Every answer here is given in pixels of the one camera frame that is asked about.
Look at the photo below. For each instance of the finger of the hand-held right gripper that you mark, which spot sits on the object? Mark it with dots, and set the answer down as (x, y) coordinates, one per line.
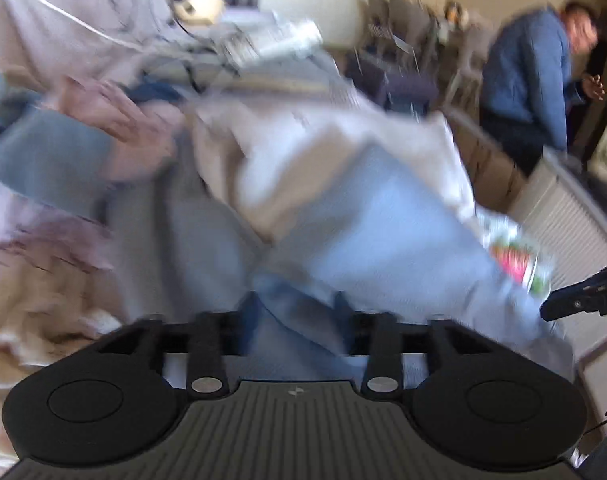
(573, 300)

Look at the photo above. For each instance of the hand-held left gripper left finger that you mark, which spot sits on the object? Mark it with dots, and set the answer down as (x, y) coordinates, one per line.
(248, 325)

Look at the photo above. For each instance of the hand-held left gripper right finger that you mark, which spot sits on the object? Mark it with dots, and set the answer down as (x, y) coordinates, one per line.
(343, 322)

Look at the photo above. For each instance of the light blue sweatpants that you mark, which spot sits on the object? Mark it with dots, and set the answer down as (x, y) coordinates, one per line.
(408, 240)

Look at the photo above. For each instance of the white sweatshirt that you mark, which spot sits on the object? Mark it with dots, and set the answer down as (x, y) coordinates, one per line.
(283, 160)

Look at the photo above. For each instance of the pink instant noodle cup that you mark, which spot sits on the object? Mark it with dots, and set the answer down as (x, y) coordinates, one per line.
(513, 260)

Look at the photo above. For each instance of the white ribbed panel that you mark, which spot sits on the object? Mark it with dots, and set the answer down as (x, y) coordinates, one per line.
(563, 210)

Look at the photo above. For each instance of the green printed plastic bag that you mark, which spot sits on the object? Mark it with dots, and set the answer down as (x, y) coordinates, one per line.
(498, 230)

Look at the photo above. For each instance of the cardboard box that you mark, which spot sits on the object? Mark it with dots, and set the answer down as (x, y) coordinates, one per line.
(488, 170)

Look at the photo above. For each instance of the cream garment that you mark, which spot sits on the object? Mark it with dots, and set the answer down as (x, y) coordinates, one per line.
(43, 310)

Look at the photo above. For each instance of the pink garment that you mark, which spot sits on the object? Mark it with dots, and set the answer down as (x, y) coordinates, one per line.
(123, 120)

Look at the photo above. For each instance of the grey-blue garment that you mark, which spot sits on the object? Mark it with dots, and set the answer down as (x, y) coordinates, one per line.
(43, 160)

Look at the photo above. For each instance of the printed sofa back cushion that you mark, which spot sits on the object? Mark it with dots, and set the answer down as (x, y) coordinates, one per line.
(58, 20)

